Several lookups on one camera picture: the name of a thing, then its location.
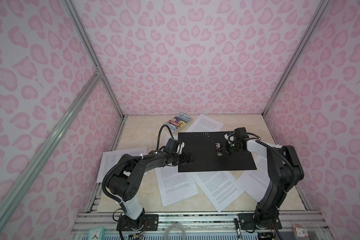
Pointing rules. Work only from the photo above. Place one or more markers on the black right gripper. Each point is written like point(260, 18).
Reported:
point(227, 145)

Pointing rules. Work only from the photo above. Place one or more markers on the black marker pen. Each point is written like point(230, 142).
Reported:
point(237, 228)

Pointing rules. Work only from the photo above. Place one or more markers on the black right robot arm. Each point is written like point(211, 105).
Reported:
point(284, 170)

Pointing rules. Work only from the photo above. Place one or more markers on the colourful paperback book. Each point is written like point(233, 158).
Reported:
point(177, 122)

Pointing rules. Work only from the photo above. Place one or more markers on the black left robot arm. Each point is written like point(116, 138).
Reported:
point(122, 182)

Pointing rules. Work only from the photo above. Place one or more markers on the printed paper sheet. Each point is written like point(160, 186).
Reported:
point(205, 124)
point(110, 159)
point(174, 186)
point(220, 187)
point(171, 143)
point(255, 182)

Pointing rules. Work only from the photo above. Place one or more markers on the small teal alarm clock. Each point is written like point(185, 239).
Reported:
point(96, 234)

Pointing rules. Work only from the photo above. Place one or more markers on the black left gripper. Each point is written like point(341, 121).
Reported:
point(188, 157)

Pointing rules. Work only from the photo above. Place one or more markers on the clear box with label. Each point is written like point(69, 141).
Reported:
point(300, 232)

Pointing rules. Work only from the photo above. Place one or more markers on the white and black folder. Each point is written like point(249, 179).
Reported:
point(210, 152)

